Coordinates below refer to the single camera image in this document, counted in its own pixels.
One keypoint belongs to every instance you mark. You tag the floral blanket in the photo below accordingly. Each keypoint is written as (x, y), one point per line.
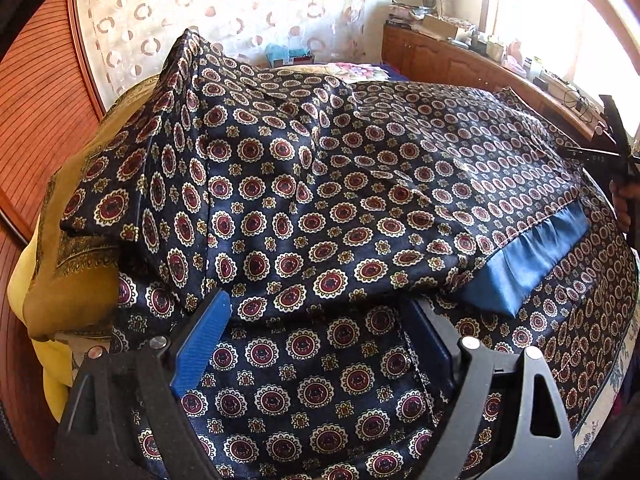
(355, 71)

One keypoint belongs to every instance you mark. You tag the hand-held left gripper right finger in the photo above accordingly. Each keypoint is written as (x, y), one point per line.
(435, 345)

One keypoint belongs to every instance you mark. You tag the pink plastic jug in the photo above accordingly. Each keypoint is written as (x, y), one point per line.
(517, 55)

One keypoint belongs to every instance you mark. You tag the window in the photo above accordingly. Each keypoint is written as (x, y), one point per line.
(575, 35)

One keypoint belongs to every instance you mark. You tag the wooden cabinet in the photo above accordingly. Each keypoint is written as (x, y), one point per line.
(450, 65)

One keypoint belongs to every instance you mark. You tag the blue tissue pack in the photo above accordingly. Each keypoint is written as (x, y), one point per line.
(280, 55)

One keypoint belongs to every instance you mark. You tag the navy patterned pajama top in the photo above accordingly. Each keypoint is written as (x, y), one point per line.
(325, 200)

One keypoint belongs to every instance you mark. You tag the gold patterned folded cloth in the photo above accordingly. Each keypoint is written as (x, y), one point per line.
(75, 170)

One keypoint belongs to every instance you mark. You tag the circle patterned sheer curtain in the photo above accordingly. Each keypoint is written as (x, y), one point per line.
(225, 10)

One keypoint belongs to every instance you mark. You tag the wooden louvered wardrobe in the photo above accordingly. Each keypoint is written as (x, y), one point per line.
(40, 110)

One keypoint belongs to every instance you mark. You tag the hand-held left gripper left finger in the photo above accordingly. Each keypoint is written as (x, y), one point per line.
(200, 345)

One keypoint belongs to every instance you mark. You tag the cardboard box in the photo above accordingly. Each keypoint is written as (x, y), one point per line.
(442, 27)

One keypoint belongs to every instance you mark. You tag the blue floral white cover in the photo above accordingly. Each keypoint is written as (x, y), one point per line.
(600, 395)

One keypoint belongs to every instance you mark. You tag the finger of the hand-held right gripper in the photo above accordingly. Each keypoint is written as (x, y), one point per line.
(614, 125)
(590, 152)

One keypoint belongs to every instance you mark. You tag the person's right hand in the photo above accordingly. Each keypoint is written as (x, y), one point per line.
(627, 205)

